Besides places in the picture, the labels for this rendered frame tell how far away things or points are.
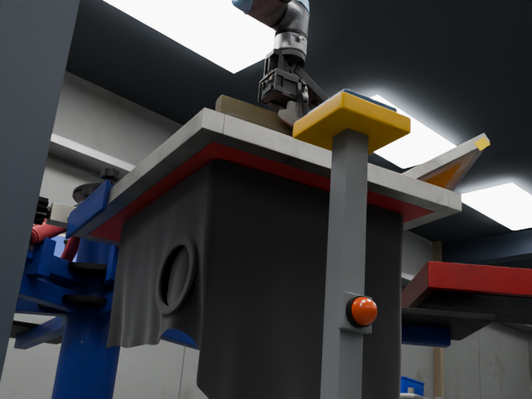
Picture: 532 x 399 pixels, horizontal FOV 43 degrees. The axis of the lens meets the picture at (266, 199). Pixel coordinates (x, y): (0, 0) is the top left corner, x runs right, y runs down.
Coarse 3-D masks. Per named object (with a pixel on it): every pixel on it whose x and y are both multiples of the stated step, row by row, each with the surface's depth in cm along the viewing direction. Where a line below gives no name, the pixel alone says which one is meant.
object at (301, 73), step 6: (294, 72) 150; (300, 72) 150; (306, 78) 151; (312, 84) 151; (312, 90) 151; (318, 90) 152; (312, 96) 152; (318, 96) 152; (324, 96) 152; (312, 102) 153; (318, 102) 152; (312, 108) 155
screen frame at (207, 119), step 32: (192, 128) 115; (224, 128) 114; (256, 128) 117; (160, 160) 126; (288, 160) 121; (320, 160) 122; (128, 192) 143; (384, 192) 132; (416, 192) 133; (448, 192) 137; (96, 224) 165; (416, 224) 147
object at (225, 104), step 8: (224, 96) 139; (216, 104) 140; (224, 104) 138; (232, 104) 139; (240, 104) 140; (248, 104) 141; (224, 112) 138; (232, 112) 138; (240, 112) 140; (248, 112) 141; (256, 112) 142; (264, 112) 143; (272, 112) 144; (248, 120) 140; (256, 120) 141; (264, 120) 142; (272, 120) 143; (280, 120) 144; (272, 128) 143; (280, 128) 144; (288, 128) 145
